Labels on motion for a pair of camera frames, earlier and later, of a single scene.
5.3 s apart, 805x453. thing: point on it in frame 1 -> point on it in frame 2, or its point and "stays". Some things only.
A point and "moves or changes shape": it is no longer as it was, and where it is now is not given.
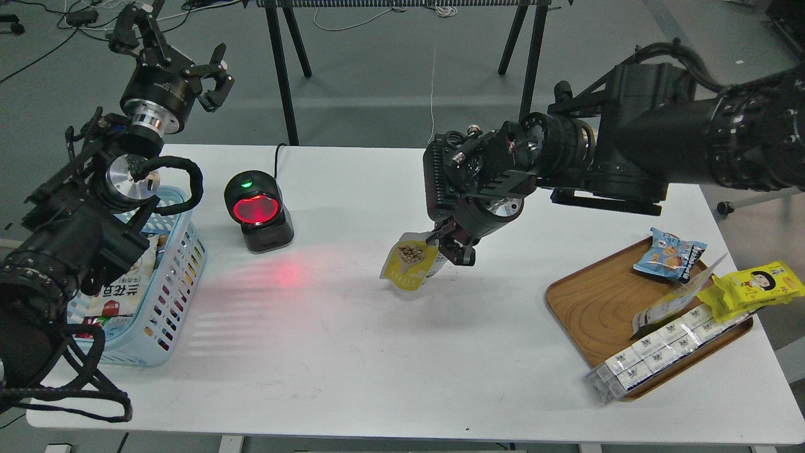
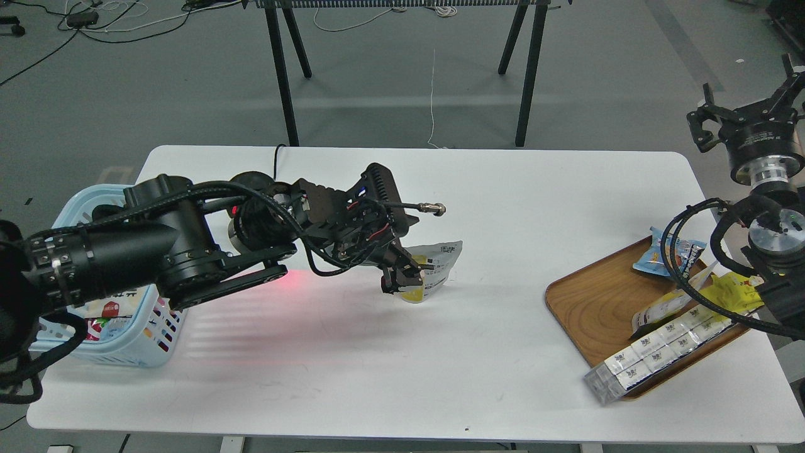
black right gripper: x=475 y=217 -> x=765 y=149
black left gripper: x=161 y=94 -> x=382 y=252
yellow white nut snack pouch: x=412 y=261 moves or changes shape
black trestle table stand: x=542 y=6 stays
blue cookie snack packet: x=671 y=257 stays
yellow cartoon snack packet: x=732 y=297 stays
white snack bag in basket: x=120 y=297 stays
